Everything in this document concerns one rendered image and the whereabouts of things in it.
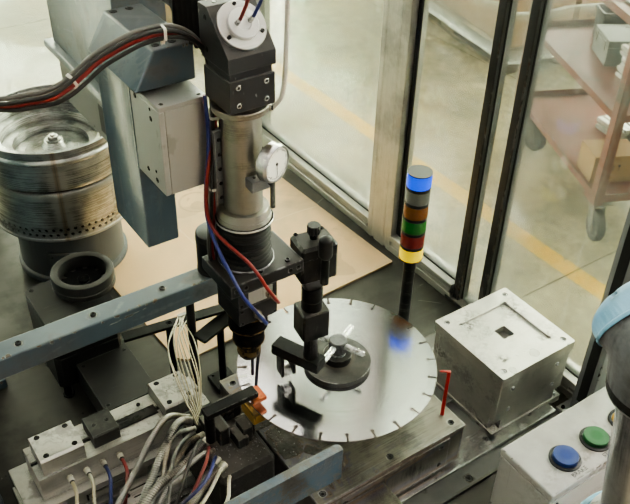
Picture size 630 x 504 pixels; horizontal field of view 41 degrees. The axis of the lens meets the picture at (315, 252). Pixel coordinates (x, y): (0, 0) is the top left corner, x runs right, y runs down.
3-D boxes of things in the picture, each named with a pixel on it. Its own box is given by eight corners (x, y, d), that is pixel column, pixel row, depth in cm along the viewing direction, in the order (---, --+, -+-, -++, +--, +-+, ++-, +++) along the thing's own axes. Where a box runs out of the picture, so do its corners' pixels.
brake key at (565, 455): (562, 448, 134) (565, 440, 132) (582, 465, 131) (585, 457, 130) (545, 459, 132) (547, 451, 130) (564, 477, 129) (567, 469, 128)
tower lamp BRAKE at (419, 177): (420, 176, 152) (421, 162, 150) (436, 187, 149) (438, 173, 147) (400, 183, 150) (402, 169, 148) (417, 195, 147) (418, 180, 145)
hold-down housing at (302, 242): (320, 319, 129) (324, 210, 117) (334, 338, 126) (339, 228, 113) (287, 329, 127) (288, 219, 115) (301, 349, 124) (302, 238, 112)
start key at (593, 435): (592, 430, 137) (595, 421, 135) (612, 446, 134) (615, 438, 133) (575, 440, 135) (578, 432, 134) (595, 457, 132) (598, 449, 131)
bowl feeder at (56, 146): (111, 204, 210) (91, 71, 188) (166, 268, 190) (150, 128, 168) (-13, 244, 196) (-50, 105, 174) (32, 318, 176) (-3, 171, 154)
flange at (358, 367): (372, 343, 143) (373, 332, 141) (368, 390, 134) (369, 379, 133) (307, 337, 144) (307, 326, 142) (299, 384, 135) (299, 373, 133)
